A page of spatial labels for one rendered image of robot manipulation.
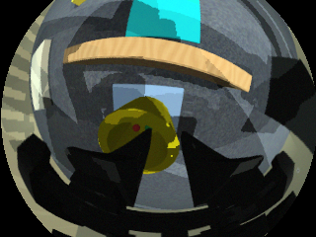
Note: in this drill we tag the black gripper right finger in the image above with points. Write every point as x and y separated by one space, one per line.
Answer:
210 171

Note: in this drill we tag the cream flat bar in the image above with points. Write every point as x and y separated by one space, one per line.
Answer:
39 76

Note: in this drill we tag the tan wooden bar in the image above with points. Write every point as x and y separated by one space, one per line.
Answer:
161 53

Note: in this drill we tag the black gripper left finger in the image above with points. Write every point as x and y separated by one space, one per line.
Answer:
124 166

